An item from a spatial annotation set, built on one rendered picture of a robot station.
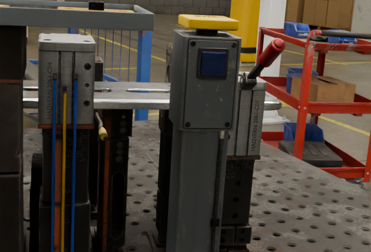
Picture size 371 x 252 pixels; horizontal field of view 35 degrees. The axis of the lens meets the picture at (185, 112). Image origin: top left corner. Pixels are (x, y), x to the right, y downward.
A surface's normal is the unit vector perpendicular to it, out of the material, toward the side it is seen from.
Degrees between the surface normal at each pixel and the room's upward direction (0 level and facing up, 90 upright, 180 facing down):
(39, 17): 90
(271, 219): 0
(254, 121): 90
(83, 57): 90
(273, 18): 90
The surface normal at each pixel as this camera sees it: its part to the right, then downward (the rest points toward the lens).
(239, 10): -0.87, 0.07
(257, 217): 0.06, -0.97
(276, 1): 0.47, 0.23
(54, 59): 0.22, 0.24
